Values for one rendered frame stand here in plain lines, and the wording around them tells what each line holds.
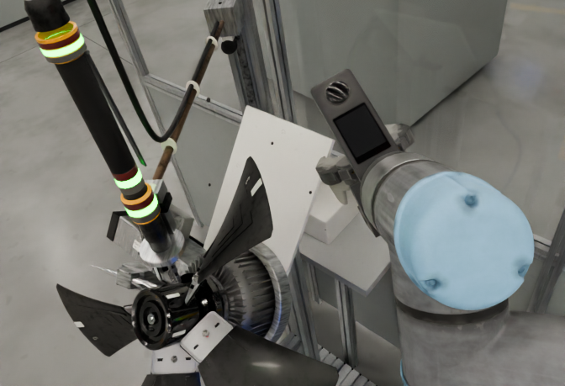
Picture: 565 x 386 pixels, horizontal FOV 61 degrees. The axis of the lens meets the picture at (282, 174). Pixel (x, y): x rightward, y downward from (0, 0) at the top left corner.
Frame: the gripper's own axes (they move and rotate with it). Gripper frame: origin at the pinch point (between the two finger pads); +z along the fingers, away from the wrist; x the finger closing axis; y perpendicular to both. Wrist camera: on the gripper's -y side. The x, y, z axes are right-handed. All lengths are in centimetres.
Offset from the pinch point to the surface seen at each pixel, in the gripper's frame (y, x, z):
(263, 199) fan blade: 4.9, -15.5, 18.1
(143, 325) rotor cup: 18, -49, 27
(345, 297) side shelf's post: 65, -16, 94
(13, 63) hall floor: -143, -215, 433
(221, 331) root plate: 26, -36, 25
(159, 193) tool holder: -5.3, -27.2, 8.2
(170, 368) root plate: 29, -50, 29
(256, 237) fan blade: 9.2, -19.0, 14.4
